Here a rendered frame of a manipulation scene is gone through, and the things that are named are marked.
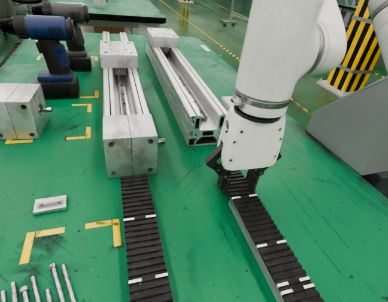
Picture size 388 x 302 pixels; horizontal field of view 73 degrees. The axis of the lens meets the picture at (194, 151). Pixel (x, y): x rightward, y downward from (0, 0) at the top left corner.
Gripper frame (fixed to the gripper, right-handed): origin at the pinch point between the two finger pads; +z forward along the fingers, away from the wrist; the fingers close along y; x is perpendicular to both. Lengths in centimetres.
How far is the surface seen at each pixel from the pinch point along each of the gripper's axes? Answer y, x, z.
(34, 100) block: -38.7, 28.7, -4.3
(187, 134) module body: -5.0, 18.8, 0.9
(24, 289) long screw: -34.2, -11.6, 3.0
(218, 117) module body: 2.2, 18.9, -3.5
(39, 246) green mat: -33.9, -4.6, 4.0
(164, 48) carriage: 0, 77, -4
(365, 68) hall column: 273, 213, 47
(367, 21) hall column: 254, 222, -2
